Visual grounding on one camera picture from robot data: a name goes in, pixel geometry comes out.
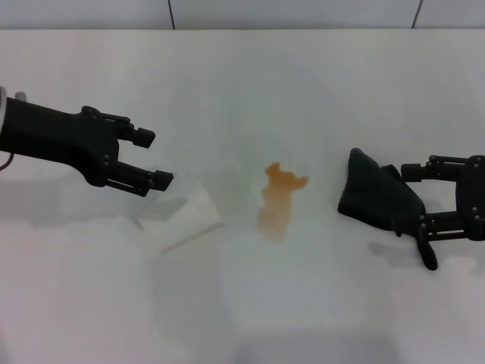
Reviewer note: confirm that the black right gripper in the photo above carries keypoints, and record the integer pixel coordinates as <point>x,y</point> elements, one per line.
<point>473,193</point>

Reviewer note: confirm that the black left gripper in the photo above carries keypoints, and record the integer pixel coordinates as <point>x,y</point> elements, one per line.
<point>57,136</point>

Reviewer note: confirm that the dark blue rag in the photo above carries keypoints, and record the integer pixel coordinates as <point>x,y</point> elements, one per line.
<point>365,189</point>

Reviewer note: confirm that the translucent white plastic cup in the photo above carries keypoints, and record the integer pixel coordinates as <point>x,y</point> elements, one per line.
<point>189,216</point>

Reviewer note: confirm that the brown water stain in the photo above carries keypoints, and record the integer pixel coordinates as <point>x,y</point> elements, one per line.
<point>278,201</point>

